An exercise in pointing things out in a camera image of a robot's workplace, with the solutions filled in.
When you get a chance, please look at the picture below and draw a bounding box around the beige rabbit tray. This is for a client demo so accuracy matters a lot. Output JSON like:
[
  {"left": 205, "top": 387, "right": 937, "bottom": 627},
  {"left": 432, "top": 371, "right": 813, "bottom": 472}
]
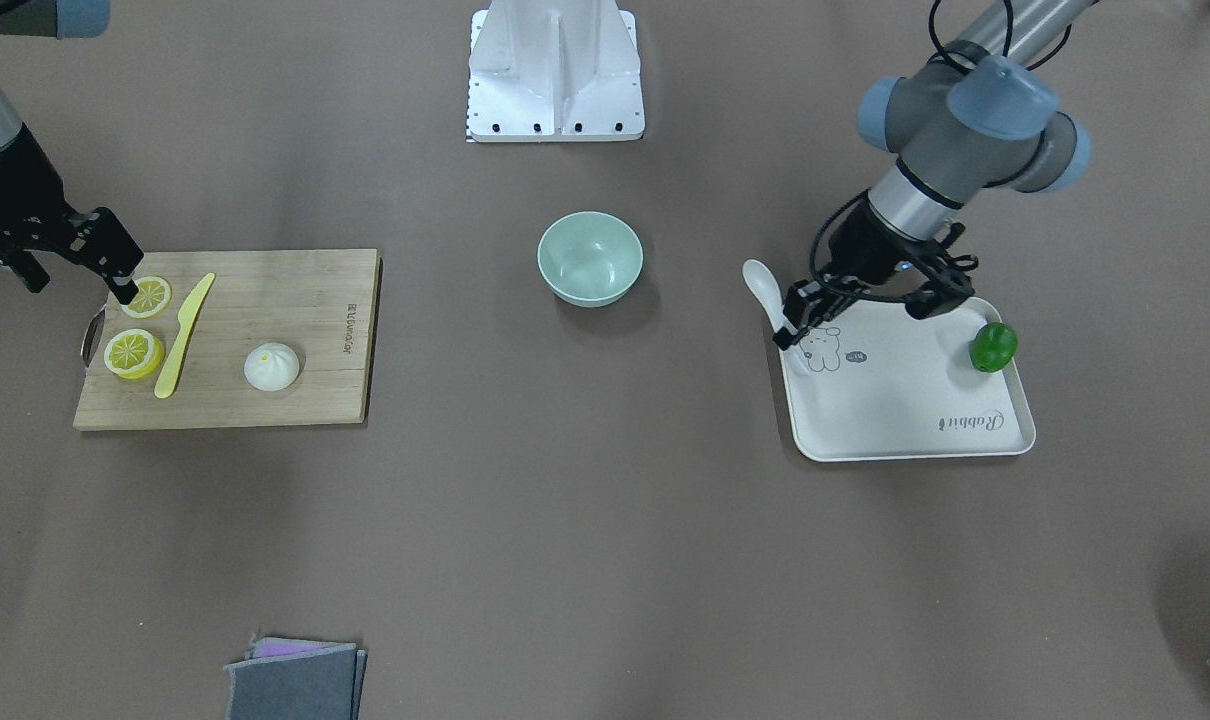
[{"left": 780, "top": 296, "right": 1038, "bottom": 462}]

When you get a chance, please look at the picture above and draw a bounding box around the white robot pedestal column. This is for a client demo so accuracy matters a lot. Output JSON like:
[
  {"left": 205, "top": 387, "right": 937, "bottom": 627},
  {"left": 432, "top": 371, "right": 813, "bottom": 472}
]
[{"left": 469, "top": 0, "right": 638, "bottom": 111}]

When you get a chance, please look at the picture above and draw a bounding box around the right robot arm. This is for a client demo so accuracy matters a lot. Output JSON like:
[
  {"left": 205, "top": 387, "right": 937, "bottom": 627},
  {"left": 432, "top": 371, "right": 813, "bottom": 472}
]
[{"left": 0, "top": 86, "right": 144, "bottom": 305}]

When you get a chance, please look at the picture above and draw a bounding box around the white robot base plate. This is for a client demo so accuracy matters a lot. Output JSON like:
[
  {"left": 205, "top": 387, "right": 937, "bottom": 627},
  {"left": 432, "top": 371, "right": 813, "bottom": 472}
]
[{"left": 465, "top": 10, "right": 647, "bottom": 144}]

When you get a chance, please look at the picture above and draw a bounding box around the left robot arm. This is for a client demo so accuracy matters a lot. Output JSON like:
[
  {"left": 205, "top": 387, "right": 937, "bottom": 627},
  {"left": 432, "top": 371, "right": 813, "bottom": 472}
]
[{"left": 773, "top": 1, "right": 1091, "bottom": 350}]

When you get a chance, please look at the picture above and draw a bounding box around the yellow plastic knife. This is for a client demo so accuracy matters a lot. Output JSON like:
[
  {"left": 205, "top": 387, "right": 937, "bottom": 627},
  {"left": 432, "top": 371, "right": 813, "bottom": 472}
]
[{"left": 154, "top": 272, "right": 217, "bottom": 398}]

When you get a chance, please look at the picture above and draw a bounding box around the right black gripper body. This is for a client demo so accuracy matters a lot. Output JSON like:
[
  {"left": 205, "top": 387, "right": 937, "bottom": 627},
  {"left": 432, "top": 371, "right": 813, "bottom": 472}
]
[{"left": 0, "top": 129, "right": 85, "bottom": 290}]

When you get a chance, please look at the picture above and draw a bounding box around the mint green bowl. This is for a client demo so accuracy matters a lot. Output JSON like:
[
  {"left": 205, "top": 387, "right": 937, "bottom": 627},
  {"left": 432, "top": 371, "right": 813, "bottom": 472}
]
[{"left": 536, "top": 211, "right": 645, "bottom": 307}]

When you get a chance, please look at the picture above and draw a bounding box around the thin lemon slice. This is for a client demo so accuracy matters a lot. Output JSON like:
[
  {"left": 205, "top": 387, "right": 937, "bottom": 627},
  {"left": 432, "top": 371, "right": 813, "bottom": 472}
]
[{"left": 121, "top": 275, "right": 174, "bottom": 319}]

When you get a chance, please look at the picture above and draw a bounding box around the white steamed bun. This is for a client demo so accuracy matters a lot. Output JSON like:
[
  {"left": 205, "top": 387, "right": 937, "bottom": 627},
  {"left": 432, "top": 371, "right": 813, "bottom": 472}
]
[{"left": 243, "top": 342, "right": 303, "bottom": 392}]

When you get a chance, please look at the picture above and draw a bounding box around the thick lemon half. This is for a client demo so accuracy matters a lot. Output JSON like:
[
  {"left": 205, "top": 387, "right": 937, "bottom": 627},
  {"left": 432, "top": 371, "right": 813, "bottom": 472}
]
[{"left": 102, "top": 328, "right": 166, "bottom": 381}]

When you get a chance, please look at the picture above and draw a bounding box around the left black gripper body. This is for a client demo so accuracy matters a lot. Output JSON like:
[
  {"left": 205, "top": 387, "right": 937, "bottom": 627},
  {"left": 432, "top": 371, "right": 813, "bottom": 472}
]
[{"left": 816, "top": 195, "right": 976, "bottom": 322}]

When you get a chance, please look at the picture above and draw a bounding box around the white ceramic spoon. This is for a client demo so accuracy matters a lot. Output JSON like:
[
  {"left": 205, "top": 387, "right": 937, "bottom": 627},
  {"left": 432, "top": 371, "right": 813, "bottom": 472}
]
[{"left": 742, "top": 259, "right": 796, "bottom": 351}]

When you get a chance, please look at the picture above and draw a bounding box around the grey folded cloth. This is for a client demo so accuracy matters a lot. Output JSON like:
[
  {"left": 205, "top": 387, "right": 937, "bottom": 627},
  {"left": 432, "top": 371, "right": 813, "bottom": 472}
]
[{"left": 225, "top": 637, "right": 367, "bottom": 719}]

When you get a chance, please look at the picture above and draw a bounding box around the bamboo cutting board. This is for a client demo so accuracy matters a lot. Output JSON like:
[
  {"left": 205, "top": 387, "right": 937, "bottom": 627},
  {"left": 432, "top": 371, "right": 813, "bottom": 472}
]
[{"left": 73, "top": 249, "right": 381, "bottom": 430}]

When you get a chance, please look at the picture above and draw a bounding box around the green lime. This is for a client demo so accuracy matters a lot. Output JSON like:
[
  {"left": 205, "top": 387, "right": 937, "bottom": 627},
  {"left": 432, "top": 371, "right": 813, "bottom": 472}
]
[{"left": 969, "top": 322, "right": 1020, "bottom": 373}]

